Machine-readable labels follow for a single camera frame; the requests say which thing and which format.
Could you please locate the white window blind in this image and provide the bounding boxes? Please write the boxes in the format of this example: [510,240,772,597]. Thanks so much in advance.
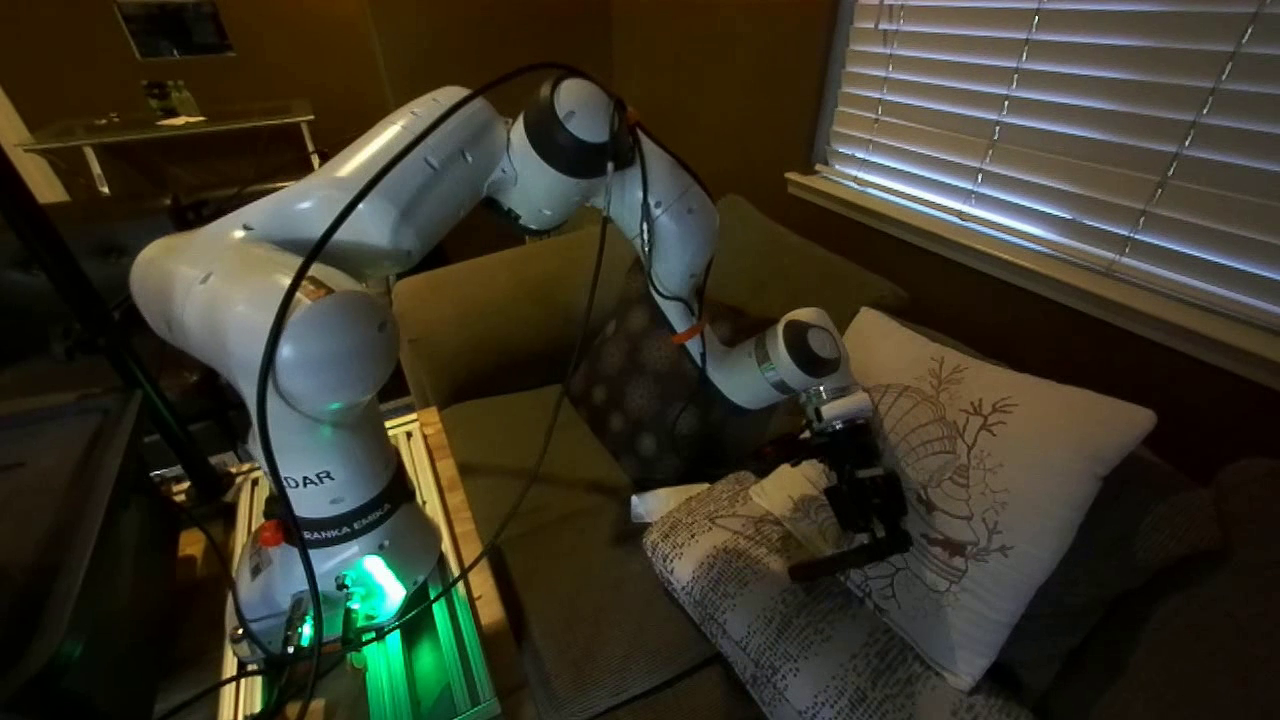
[812,0,1280,337]

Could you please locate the white pillow with line print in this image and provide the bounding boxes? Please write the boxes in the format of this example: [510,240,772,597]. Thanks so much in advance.
[834,305,1161,695]

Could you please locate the light wooden window sill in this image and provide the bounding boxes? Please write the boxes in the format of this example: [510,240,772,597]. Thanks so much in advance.
[781,170,1280,393]

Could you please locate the grey-green fabric couch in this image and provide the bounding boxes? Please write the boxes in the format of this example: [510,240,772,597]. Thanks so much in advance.
[387,193,1280,720]

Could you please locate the white tissue paper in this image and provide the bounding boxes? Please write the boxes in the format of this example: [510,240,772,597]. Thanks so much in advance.
[626,480,712,528]

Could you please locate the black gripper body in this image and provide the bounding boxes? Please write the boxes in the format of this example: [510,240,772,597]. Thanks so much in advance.
[812,422,914,535]

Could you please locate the dark floral patterned pillow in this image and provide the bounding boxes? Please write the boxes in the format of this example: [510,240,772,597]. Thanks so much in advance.
[555,283,772,498]

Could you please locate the black remote control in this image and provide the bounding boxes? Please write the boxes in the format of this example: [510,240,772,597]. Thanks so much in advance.
[783,531,921,585]

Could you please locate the white text-print flat pillow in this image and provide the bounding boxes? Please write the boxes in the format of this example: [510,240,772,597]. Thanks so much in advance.
[641,455,1036,720]

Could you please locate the wooden robot mounting table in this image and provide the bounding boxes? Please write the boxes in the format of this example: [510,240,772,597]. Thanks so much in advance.
[213,400,510,720]

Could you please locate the dark wall frame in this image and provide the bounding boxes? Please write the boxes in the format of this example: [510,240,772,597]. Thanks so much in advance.
[109,0,242,65]

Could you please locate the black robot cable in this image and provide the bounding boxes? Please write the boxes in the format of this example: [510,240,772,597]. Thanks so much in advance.
[247,55,724,674]

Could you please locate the white wall shelf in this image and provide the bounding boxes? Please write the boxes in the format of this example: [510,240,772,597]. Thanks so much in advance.
[21,100,329,202]

